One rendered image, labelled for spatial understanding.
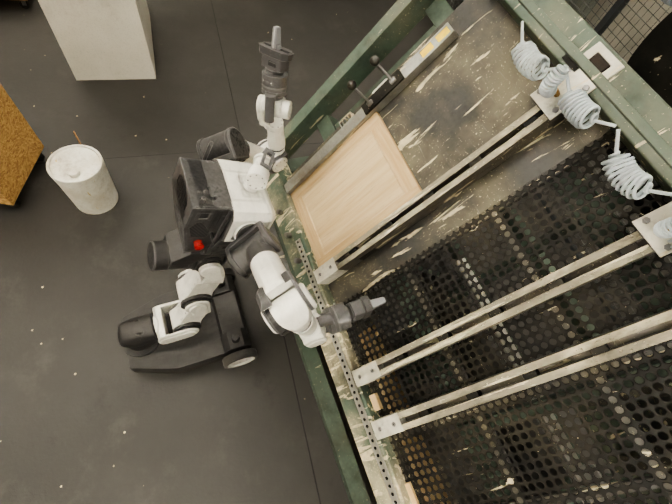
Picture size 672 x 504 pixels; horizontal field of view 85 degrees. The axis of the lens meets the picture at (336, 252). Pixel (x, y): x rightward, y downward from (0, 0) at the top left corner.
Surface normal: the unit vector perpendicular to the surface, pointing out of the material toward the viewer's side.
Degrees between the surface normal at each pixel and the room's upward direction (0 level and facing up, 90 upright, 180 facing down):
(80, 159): 0
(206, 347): 0
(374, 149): 55
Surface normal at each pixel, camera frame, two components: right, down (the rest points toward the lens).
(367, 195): -0.64, -0.07
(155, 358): 0.19, -0.47
